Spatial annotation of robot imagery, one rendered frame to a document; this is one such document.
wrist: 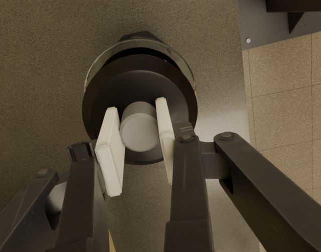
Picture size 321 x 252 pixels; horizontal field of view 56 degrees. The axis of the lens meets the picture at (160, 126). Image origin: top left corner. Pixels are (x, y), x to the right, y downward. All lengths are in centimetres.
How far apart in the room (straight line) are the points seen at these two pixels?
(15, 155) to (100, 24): 28
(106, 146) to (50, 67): 39
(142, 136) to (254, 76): 139
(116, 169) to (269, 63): 145
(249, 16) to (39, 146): 116
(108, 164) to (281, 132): 159
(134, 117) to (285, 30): 141
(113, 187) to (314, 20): 153
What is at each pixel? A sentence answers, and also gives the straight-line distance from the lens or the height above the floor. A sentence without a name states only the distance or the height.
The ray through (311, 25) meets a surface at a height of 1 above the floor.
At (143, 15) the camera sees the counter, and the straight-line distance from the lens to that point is 51.
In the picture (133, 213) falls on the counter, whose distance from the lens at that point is 63.
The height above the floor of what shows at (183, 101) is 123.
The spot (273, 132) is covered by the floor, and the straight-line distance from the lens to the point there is 170.
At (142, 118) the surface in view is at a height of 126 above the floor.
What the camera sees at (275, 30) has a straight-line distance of 156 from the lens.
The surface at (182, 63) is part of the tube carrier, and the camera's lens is 29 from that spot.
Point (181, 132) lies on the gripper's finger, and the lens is 17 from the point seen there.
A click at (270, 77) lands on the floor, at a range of 160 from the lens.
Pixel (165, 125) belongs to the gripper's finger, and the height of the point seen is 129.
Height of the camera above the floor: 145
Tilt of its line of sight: 70 degrees down
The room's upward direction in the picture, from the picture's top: 170 degrees clockwise
